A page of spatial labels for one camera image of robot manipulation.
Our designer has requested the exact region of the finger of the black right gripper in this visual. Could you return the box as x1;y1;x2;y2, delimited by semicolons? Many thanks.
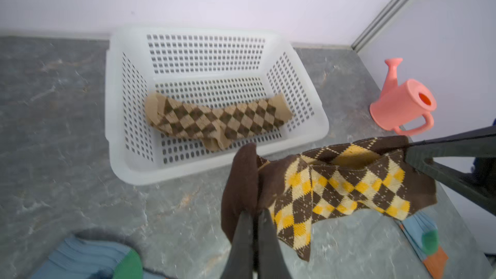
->
405;125;495;214

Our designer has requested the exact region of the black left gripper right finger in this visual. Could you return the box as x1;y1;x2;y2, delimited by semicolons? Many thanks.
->
257;209;292;279

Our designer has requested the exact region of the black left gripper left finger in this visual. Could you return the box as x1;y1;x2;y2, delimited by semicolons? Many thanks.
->
221;211;254;279

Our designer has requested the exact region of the dark brown argyle sock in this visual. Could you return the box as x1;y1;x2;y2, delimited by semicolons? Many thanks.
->
221;136;437;261

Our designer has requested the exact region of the blue green orange sock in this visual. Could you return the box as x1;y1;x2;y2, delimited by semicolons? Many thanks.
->
31;236;164;278

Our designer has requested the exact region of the pink watering can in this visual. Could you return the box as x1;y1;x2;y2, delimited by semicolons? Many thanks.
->
369;58;437;136

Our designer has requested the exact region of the white plastic perforated basket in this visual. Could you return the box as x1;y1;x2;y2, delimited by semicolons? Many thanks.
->
105;26;329;185

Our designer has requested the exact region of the aluminium frame rail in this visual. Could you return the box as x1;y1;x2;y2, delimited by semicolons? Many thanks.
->
351;0;409;52

